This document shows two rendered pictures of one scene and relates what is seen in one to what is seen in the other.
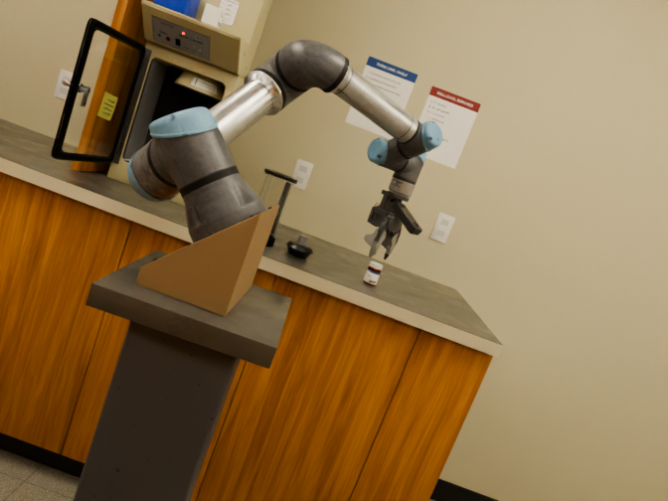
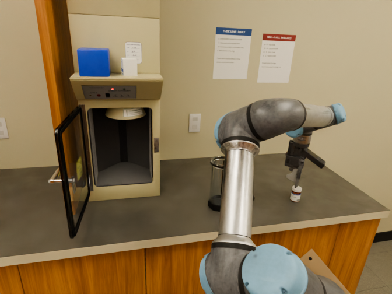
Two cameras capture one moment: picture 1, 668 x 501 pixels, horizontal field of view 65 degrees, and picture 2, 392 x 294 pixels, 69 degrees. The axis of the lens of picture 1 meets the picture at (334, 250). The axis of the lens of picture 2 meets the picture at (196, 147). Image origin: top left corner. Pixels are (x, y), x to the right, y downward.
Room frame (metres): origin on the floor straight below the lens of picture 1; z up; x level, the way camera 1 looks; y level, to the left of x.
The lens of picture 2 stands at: (0.58, 0.61, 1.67)
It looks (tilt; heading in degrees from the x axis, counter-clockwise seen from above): 22 degrees down; 346
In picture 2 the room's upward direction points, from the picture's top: 3 degrees clockwise
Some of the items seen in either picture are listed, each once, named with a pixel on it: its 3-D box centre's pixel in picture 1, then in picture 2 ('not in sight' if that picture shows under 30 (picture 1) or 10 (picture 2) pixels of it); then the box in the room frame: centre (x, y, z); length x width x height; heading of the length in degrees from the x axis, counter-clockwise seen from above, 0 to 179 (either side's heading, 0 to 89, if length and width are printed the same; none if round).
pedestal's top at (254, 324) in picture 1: (205, 300); not in sight; (0.98, 0.20, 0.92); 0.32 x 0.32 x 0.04; 4
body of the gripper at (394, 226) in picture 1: (389, 212); (297, 154); (1.64, -0.12, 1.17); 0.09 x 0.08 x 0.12; 53
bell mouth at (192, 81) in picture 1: (201, 84); (125, 108); (1.85, 0.63, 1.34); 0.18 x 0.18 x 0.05
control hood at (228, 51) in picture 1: (192, 38); (119, 88); (1.69, 0.65, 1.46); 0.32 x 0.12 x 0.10; 91
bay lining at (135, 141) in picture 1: (185, 124); (122, 138); (1.87, 0.65, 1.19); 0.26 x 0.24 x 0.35; 91
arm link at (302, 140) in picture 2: (400, 188); (301, 138); (1.63, -0.12, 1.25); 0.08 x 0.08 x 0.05
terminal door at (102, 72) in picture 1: (101, 97); (75, 168); (1.58, 0.82, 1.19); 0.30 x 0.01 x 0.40; 176
